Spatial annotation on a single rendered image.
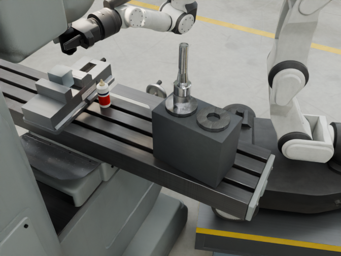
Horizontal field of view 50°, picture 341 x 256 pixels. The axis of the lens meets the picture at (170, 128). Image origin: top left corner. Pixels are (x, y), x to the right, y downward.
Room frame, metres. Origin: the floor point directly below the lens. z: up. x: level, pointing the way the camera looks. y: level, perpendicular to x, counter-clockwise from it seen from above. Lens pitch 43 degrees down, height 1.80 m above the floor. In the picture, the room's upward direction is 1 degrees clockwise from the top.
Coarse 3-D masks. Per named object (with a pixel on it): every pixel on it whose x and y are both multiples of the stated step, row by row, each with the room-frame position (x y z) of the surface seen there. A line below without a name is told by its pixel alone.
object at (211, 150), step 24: (168, 96) 0.83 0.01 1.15; (168, 120) 0.74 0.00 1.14; (192, 120) 0.73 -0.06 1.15; (216, 120) 0.73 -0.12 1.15; (240, 120) 0.73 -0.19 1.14; (168, 144) 0.73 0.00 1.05; (192, 144) 0.69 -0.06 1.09; (216, 144) 0.65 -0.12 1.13; (192, 168) 0.69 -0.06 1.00; (216, 168) 0.65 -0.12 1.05
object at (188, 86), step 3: (174, 81) 0.79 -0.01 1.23; (189, 81) 0.79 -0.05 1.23; (174, 84) 0.78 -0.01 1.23; (177, 84) 0.78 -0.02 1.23; (186, 84) 0.78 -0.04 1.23; (189, 84) 0.78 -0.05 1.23; (174, 87) 0.77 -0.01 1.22; (177, 87) 0.77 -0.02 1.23; (180, 87) 0.76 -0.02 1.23; (183, 87) 0.76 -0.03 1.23; (186, 87) 0.76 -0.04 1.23; (189, 87) 0.77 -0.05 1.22; (180, 90) 0.76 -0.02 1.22; (183, 90) 0.76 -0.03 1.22; (186, 90) 0.76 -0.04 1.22
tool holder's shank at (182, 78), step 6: (180, 48) 0.78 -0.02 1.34; (186, 48) 0.77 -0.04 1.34; (180, 54) 0.77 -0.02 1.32; (186, 54) 0.77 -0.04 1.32; (180, 60) 0.77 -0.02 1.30; (186, 60) 0.77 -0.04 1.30; (180, 66) 0.77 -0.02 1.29; (186, 66) 0.78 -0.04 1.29; (180, 72) 0.77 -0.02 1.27; (186, 72) 0.78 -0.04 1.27; (180, 78) 0.77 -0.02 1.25; (186, 78) 0.77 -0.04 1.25; (180, 84) 0.77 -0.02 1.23
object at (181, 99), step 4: (176, 92) 0.77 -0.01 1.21; (180, 92) 0.76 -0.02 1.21; (184, 92) 0.76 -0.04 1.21; (188, 92) 0.77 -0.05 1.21; (176, 96) 0.77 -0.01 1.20; (180, 96) 0.76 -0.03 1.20; (184, 96) 0.76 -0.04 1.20; (188, 96) 0.77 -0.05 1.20; (176, 100) 0.77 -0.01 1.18; (180, 100) 0.76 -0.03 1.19; (184, 100) 0.76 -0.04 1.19; (188, 100) 0.77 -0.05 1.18; (176, 104) 0.77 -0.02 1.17; (180, 104) 0.76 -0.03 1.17; (184, 104) 0.76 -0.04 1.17; (188, 104) 0.77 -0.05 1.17; (180, 108) 0.76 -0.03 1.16; (184, 108) 0.76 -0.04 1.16
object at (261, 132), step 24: (264, 120) 1.37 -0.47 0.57; (264, 144) 1.21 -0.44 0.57; (336, 144) 1.07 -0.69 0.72; (288, 168) 1.06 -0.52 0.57; (312, 168) 1.06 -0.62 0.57; (336, 168) 1.05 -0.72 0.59; (264, 192) 0.95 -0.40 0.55; (288, 192) 0.93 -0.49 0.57; (312, 192) 0.94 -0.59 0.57; (336, 192) 0.94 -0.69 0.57
